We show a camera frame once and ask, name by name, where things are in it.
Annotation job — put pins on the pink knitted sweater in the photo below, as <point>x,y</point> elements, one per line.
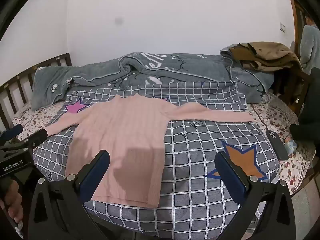
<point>120,135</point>

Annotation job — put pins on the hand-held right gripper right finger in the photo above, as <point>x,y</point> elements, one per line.
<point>230,177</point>

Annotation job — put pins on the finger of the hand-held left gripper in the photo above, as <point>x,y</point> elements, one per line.
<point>13,130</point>
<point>37,137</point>

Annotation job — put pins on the brown clothes pile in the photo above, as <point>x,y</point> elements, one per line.
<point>265,52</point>

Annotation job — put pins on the dark wooden chair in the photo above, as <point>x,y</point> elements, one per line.
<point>295,85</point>

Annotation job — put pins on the small pale bottle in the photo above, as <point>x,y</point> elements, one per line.
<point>291,147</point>

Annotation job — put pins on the black smartphone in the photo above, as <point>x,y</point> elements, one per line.
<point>276,143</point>

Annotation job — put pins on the dark wooden headboard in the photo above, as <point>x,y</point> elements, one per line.
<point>50,61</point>

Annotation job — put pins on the white wall switch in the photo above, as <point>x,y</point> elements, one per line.
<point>283,27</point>

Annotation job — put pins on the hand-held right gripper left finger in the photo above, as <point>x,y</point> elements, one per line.
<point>96,172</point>

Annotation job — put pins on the person's left hand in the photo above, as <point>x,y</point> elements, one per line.
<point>12,200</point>

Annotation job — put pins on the floral bed sheet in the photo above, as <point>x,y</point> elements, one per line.
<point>277,115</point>

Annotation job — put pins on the grey-green printed quilt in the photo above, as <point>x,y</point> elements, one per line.
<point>175,67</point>

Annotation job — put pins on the wooden door frame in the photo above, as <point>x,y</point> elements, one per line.
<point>296,12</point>

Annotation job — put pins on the grey checked star blanket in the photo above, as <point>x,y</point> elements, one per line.
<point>190,155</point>

